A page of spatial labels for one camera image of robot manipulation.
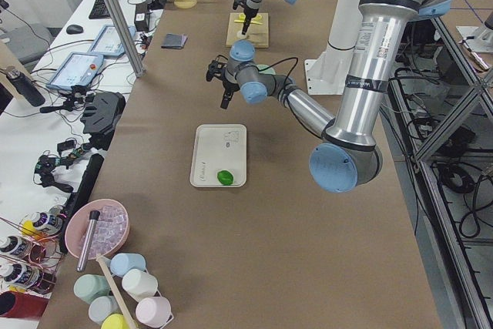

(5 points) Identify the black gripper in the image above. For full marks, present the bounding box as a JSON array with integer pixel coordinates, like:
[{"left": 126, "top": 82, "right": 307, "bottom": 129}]
[
  {"left": 233, "top": 0, "right": 258, "bottom": 35},
  {"left": 206, "top": 55, "right": 237, "bottom": 109}
]

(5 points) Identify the mint green bowl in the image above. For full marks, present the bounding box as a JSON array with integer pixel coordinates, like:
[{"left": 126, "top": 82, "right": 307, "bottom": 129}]
[{"left": 257, "top": 64, "right": 277, "bottom": 75}]

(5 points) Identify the pink ice bowl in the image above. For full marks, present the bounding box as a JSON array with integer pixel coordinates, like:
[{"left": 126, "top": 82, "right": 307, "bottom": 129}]
[{"left": 65, "top": 199, "right": 130, "bottom": 260}]

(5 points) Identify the yellow plastic knife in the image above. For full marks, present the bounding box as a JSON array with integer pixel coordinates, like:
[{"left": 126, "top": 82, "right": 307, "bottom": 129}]
[{"left": 233, "top": 18, "right": 263, "bottom": 25}]

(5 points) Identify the bamboo cutting board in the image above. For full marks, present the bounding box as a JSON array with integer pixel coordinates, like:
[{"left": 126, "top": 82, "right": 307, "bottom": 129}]
[{"left": 226, "top": 12, "right": 270, "bottom": 49}]

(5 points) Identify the cream rabbit tray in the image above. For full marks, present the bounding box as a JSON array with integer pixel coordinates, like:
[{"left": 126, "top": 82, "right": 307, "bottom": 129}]
[{"left": 189, "top": 124, "right": 247, "bottom": 187}]

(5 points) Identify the grey folded cloth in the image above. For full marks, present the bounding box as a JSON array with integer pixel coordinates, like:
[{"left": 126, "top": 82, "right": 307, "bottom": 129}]
[{"left": 161, "top": 33, "right": 188, "bottom": 49}]

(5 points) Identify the green lime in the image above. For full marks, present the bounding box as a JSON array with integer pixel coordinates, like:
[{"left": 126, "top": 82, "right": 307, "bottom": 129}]
[{"left": 216, "top": 170, "right": 234, "bottom": 186}]

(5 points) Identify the black plastic device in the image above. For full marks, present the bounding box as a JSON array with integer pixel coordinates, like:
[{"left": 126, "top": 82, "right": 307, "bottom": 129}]
[{"left": 80, "top": 92, "right": 126, "bottom": 150}]

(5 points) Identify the far teach pendant tablet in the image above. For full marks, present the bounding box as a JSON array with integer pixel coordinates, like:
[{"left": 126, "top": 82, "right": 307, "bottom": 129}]
[{"left": 88, "top": 25, "right": 125, "bottom": 59}]

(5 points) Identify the teach pendant tablet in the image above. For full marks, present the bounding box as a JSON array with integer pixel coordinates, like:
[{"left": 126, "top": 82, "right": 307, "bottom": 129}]
[
  {"left": 46, "top": 52, "right": 104, "bottom": 91},
  {"left": 88, "top": 25, "right": 125, "bottom": 59}
]

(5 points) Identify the black keyboard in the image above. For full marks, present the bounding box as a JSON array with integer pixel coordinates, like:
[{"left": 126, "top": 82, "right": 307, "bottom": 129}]
[{"left": 89, "top": 0, "right": 110, "bottom": 19}]

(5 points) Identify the near teach pendant tablet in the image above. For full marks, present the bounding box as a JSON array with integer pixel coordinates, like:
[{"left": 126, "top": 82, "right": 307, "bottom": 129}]
[{"left": 46, "top": 52, "right": 104, "bottom": 91}]

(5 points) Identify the black computer mouse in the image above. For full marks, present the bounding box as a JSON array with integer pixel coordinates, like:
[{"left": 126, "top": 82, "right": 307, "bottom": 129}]
[{"left": 65, "top": 24, "right": 84, "bottom": 35}]

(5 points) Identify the steel tube with black cap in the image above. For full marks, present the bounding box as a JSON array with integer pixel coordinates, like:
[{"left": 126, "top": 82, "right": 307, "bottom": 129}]
[{"left": 75, "top": 210, "right": 101, "bottom": 273}]

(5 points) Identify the light blue cup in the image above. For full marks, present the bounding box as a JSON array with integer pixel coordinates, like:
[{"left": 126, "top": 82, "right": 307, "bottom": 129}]
[{"left": 110, "top": 253, "right": 146, "bottom": 277}]

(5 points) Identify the wooden stick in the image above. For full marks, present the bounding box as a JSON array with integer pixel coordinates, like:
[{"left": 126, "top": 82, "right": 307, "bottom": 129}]
[{"left": 96, "top": 255, "right": 138, "bottom": 329}]

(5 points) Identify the white cup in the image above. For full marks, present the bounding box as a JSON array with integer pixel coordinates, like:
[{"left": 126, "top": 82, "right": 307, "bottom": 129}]
[{"left": 122, "top": 269, "right": 158, "bottom": 302}]

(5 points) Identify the pink cup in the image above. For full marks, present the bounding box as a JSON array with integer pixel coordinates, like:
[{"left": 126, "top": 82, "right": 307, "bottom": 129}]
[{"left": 136, "top": 297, "right": 173, "bottom": 328}]

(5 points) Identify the mint green cup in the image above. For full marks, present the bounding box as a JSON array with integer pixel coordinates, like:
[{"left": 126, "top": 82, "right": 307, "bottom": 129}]
[{"left": 73, "top": 274, "right": 110, "bottom": 304}]

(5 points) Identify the grey cup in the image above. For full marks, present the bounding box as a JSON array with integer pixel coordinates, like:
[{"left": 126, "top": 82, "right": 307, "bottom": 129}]
[{"left": 88, "top": 296, "right": 120, "bottom": 324}]

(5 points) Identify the yellow cup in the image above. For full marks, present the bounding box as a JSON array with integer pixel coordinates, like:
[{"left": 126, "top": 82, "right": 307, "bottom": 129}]
[{"left": 101, "top": 314, "right": 129, "bottom": 329}]

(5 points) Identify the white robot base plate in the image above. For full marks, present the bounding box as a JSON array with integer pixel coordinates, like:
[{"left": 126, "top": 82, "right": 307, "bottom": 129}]
[{"left": 304, "top": 59, "right": 350, "bottom": 96}]

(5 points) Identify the aluminium frame post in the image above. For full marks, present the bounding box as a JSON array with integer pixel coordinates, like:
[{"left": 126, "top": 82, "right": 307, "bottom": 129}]
[{"left": 104, "top": 0, "right": 145, "bottom": 78}]

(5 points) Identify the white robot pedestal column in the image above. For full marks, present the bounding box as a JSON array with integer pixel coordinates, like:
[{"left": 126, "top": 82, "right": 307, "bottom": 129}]
[{"left": 320, "top": 0, "right": 362, "bottom": 62}]

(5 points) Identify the white wire cup rack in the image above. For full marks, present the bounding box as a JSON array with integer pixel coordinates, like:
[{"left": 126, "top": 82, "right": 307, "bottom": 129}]
[{"left": 97, "top": 258, "right": 174, "bottom": 328}]

